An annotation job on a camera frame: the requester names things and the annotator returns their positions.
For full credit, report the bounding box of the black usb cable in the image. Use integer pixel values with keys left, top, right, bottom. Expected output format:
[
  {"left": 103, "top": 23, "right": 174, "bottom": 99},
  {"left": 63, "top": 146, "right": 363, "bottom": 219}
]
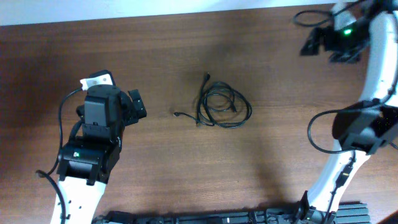
[{"left": 172, "top": 72, "right": 253, "bottom": 129}]

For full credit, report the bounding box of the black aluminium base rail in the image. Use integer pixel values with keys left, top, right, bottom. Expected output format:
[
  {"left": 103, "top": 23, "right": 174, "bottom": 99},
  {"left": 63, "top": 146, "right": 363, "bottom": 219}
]
[{"left": 92, "top": 203, "right": 371, "bottom": 224}]

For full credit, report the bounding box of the left camera cable black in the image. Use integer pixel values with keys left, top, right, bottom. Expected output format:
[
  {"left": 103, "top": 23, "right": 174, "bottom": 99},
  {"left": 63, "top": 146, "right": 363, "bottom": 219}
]
[{"left": 35, "top": 88, "right": 82, "bottom": 224}]

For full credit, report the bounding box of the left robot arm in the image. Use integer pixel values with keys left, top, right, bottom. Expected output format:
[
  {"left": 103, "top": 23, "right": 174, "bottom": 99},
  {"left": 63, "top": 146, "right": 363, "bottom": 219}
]
[{"left": 50, "top": 85, "right": 147, "bottom": 224}]

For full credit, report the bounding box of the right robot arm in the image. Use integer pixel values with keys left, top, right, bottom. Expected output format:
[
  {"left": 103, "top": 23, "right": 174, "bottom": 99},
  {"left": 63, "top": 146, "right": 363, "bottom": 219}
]
[{"left": 267, "top": 1, "right": 397, "bottom": 223}]

